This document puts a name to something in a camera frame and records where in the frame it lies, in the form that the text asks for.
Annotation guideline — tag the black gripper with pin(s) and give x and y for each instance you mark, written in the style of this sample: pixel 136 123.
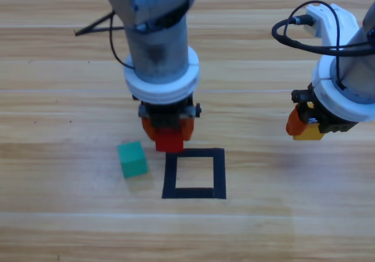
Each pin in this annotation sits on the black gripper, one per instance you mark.
pixel 334 125
pixel 164 115

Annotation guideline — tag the red wooden cube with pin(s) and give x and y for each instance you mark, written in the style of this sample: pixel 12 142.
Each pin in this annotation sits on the red wooden cube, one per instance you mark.
pixel 168 142

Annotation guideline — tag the yellow wooden cube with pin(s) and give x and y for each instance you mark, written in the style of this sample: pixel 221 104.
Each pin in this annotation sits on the yellow wooden cube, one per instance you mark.
pixel 307 133

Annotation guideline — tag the green wooden cube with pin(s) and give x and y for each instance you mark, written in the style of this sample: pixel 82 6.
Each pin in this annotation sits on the green wooden cube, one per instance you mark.
pixel 133 162

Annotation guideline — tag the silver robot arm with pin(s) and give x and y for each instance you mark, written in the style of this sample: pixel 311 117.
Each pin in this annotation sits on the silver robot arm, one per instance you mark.
pixel 360 62
pixel 158 39

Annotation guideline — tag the black tape square outline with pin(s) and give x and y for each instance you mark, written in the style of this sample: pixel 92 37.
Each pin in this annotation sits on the black tape square outline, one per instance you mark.
pixel 170 180

